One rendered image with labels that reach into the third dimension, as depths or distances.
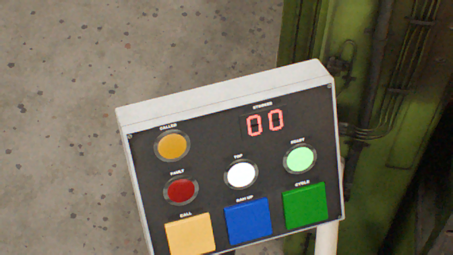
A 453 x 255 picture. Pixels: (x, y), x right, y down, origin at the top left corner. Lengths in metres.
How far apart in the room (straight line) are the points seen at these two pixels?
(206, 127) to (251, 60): 1.49
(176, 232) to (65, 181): 1.24
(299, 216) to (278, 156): 0.13
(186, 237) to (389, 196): 0.78
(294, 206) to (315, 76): 0.23
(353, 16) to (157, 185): 0.44
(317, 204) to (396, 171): 0.54
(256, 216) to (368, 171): 0.59
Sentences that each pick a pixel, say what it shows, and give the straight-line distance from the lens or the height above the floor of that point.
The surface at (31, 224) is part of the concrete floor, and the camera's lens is 2.58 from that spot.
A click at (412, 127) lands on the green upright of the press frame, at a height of 0.80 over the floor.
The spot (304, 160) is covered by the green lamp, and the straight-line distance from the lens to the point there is 1.40.
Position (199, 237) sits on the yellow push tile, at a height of 1.01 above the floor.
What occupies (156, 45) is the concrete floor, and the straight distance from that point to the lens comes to 2.84.
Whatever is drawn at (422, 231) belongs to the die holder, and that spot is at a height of 0.51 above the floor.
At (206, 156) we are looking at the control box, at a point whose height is 1.13.
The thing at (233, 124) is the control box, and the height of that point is 1.17.
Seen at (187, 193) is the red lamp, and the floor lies 1.08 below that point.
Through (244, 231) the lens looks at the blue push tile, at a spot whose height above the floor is 1.00.
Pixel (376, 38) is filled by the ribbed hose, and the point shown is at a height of 1.12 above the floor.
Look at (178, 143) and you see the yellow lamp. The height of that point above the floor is 1.17.
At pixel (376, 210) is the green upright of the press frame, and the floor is 0.39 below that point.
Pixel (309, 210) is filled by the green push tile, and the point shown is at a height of 1.00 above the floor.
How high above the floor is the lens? 2.33
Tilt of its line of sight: 61 degrees down
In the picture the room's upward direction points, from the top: 1 degrees clockwise
